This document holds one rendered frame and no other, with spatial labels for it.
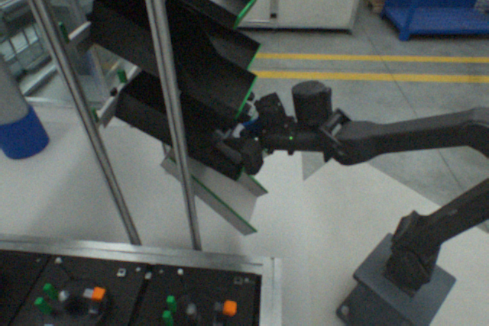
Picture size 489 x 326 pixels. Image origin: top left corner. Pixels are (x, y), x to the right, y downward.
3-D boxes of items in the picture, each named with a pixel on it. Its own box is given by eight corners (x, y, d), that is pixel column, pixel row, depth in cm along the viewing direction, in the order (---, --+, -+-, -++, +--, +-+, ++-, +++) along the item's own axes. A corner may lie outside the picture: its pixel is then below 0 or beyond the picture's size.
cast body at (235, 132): (244, 153, 72) (262, 137, 67) (236, 165, 69) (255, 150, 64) (216, 129, 71) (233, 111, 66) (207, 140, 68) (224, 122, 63)
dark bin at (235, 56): (257, 52, 77) (272, 26, 72) (243, 79, 67) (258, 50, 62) (153, -9, 74) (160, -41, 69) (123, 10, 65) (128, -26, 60)
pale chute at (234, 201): (257, 196, 89) (268, 192, 86) (244, 237, 79) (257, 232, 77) (182, 129, 80) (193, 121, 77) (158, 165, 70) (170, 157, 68)
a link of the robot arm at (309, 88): (367, 142, 57) (366, 80, 51) (349, 167, 53) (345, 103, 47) (311, 132, 65) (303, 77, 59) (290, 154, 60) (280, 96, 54)
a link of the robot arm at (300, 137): (340, 150, 62) (337, 108, 58) (335, 167, 58) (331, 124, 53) (305, 148, 65) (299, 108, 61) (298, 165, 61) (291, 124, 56)
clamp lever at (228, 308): (223, 315, 65) (237, 301, 60) (221, 326, 63) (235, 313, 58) (206, 311, 64) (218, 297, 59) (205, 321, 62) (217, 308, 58)
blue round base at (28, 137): (57, 134, 130) (42, 103, 120) (34, 160, 118) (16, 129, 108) (21, 131, 131) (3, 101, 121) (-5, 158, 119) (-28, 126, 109)
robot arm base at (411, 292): (428, 276, 64) (440, 261, 60) (412, 299, 61) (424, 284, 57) (395, 253, 68) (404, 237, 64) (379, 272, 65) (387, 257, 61)
